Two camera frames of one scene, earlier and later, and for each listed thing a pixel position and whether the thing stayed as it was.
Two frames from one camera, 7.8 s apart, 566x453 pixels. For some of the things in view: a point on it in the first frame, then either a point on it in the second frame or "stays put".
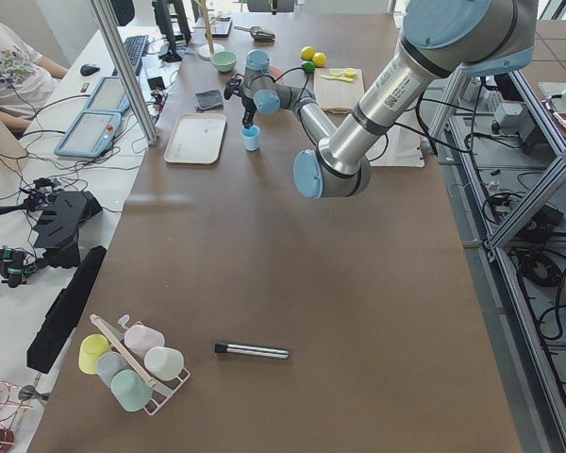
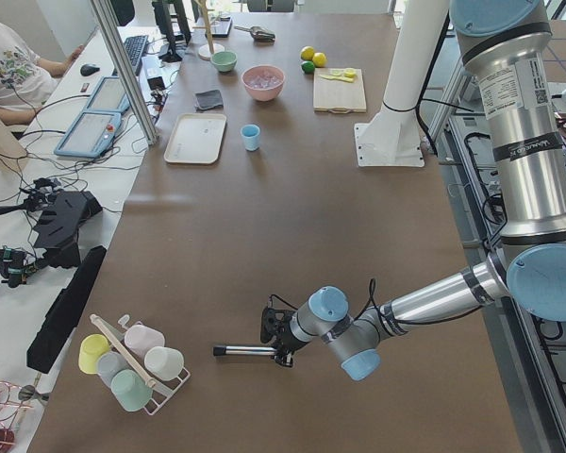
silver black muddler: x=241 y=348 stays put
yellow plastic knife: x=341 y=78 stays put
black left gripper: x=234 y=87 → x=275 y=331
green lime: x=307 y=66 stays put
